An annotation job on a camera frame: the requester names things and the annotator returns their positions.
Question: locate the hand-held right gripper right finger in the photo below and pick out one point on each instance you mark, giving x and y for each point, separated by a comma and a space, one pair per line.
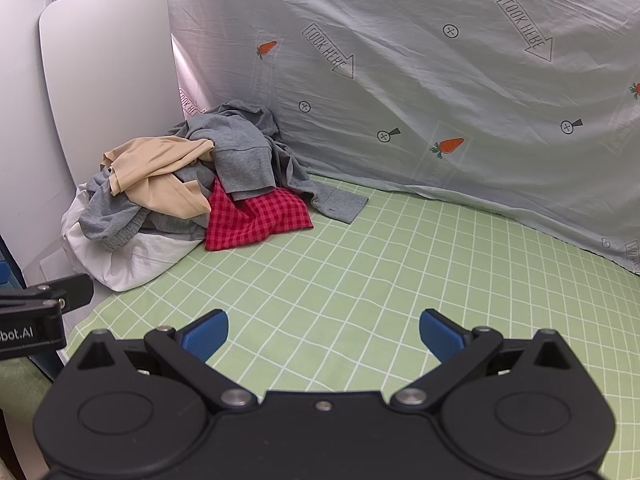
441, 336

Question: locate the red checked cloth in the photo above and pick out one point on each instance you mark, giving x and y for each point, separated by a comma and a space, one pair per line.
250, 225

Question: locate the beige long-sleeved top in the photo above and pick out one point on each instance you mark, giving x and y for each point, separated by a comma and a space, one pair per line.
160, 170

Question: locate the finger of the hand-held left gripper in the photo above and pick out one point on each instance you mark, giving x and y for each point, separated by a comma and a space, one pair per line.
65, 292

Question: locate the white board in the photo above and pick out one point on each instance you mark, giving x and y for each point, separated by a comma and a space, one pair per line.
110, 70

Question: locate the carrot print grey sheet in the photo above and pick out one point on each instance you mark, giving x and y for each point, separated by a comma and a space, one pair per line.
425, 60

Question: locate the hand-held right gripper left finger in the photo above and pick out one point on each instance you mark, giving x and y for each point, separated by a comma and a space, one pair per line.
206, 336

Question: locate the grey sweatshirt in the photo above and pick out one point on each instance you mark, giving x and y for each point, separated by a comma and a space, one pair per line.
245, 155

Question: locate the grey ribbed-hem garment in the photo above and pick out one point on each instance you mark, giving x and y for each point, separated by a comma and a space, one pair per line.
110, 215

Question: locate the green grid bed sheet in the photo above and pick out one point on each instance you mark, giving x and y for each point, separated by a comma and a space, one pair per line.
350, 270

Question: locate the white pillow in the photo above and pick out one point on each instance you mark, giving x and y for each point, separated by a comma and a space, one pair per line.
130, 260

